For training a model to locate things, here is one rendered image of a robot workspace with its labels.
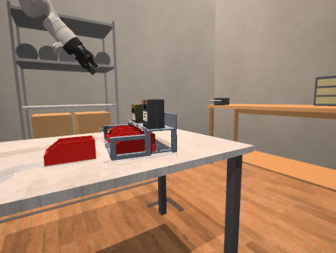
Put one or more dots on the grey metal shelf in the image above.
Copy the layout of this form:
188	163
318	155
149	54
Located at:
170	123

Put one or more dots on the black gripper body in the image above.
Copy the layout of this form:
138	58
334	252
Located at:
71	46

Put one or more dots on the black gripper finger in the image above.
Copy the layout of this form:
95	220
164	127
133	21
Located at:
87	56
86	66

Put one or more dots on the black tool case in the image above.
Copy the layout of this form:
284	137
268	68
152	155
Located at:
153	113

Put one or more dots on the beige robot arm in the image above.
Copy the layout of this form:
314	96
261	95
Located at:
54	25

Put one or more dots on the olive green tool case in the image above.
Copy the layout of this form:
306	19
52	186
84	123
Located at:
137	115

